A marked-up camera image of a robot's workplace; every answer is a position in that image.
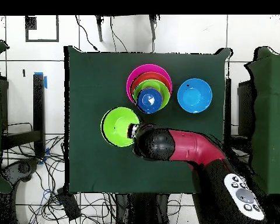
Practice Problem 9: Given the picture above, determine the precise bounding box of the black power strip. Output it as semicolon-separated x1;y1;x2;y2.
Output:
56;187;82;221

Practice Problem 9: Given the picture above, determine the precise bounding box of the grey square frame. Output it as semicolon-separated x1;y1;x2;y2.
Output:
24;15;60;43

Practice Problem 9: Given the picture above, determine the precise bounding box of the light blue bowl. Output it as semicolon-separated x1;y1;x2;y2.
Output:
177;78;213;114

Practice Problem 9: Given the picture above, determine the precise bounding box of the black metal stand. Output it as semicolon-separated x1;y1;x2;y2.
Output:
1;73;46;158
237;79;254;141

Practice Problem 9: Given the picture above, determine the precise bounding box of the dark green tablecloth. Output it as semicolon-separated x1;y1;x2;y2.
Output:
64;45;233;195

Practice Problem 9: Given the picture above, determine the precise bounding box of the large pink bowl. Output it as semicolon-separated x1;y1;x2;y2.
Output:
126;64;173;106

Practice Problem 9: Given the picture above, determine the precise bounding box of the tangle of cables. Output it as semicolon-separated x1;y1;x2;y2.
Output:
2;122;115;224

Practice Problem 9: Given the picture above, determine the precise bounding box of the dark blue bowl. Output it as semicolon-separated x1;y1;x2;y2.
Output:
136;87;164;114

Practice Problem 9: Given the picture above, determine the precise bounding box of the black cable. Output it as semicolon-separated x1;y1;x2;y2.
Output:
75;15;100;53

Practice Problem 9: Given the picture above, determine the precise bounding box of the black stand leg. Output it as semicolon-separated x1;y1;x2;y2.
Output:
94;15;104;43
148;15;158;40

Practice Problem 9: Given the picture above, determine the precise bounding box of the orange bowl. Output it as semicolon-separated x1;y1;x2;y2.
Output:
129;71;173;104

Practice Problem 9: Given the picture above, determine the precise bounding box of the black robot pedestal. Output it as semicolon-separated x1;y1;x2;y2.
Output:
115;192;171;224

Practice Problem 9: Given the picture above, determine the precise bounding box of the green bowl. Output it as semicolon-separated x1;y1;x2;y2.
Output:
100;107;141;148
132;79;172;110

